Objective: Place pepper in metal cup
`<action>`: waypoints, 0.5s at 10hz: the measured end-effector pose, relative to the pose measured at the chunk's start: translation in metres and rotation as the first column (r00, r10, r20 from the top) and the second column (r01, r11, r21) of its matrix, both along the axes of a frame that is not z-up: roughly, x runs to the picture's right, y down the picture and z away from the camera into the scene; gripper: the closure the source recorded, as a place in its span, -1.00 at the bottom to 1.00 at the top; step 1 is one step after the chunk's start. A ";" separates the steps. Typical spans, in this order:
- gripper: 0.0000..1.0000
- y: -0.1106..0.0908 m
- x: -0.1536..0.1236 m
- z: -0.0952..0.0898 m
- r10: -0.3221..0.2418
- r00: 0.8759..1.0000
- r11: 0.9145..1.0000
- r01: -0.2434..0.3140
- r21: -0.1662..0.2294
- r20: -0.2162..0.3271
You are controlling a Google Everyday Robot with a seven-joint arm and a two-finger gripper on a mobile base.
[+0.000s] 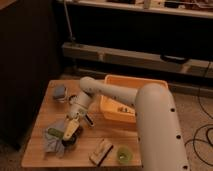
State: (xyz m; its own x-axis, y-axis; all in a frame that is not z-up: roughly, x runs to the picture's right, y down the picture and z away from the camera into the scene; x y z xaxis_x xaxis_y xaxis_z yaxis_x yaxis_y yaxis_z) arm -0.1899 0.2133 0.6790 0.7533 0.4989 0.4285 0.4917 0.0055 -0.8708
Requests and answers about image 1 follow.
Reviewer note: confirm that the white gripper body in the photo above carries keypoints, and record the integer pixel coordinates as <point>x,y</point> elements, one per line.
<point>79,106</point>

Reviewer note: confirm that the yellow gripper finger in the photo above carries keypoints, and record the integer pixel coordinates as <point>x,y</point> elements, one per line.
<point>70,127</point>

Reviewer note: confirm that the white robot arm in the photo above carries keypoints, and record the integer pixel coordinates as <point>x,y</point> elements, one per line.
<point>159,134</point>

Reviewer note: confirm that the green pepper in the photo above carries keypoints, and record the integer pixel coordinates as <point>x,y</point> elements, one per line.
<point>55,132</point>

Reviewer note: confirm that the grey blue sponge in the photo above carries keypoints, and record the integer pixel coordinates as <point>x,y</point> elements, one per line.
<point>60,93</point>

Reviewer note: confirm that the grey cloth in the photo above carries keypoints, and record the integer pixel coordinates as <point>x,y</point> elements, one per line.
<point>53,144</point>

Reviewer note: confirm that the yellow plastic bin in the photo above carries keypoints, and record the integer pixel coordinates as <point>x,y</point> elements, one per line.
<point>120,106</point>

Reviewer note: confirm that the wooden block brush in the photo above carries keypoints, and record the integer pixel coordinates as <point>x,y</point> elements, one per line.
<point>100,152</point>

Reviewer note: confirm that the green small bowl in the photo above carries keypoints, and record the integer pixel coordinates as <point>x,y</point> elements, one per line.
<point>124,155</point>

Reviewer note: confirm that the metal vertical rod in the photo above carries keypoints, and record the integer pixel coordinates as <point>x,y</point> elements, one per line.
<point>71,36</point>

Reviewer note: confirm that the dark cabinet on left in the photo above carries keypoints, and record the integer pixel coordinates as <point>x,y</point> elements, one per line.
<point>29,59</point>

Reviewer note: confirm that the wooden shelf beam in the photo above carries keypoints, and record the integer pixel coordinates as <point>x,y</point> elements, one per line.
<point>135,59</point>

